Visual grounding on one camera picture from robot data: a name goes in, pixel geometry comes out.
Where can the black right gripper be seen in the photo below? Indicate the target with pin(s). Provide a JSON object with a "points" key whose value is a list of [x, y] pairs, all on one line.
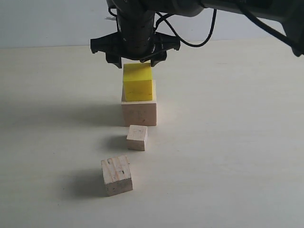
{"points": [[136, 37]]}

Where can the small light wooden cube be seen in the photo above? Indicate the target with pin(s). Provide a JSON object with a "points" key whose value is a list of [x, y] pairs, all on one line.
{"points": [[137, 137]]}

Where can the large light wooden cube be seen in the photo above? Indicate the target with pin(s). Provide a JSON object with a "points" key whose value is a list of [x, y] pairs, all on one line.
{"points": [[141, 112]]}

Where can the medium striped wooden cube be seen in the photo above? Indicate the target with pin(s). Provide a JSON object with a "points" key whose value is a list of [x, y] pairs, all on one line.
{"points": [[117, 175]]}

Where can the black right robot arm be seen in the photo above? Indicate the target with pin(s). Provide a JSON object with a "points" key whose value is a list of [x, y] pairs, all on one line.
{"points": [[283, 19]]}

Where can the yellow cube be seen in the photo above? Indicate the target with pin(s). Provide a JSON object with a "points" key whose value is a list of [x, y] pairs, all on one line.
{"points": [[137, 82]]}

